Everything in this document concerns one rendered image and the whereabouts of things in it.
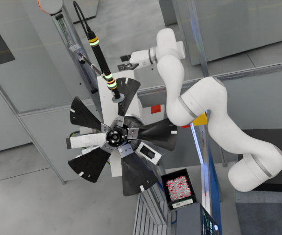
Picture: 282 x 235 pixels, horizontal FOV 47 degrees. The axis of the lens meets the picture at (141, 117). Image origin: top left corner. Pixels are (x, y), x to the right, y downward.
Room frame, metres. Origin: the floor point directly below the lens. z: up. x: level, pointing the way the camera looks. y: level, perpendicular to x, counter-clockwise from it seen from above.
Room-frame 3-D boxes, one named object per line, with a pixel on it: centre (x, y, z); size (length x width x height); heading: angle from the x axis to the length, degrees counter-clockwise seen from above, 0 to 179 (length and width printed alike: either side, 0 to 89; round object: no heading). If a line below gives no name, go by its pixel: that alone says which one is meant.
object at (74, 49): (2.11, 0.24, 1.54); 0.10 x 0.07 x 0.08; 15
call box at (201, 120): (1.66, -0.36, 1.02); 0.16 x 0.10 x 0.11; 160
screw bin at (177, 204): (1.28, -0.05, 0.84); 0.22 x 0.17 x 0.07; 174
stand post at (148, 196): (1.65, 0.17, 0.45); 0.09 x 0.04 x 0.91; 70
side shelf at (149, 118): (2.06, 0.00, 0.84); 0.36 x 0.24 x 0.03; 70
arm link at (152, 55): (1.41, -0.17, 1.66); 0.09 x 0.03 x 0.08; 160
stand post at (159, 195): (1.86, 0.09, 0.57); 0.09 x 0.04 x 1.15; 70
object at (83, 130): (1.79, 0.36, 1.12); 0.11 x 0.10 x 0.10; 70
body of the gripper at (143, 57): (1.44, -0.11, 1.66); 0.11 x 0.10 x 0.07; 70
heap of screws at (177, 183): (1.27, -0.05, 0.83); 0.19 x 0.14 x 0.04; 174
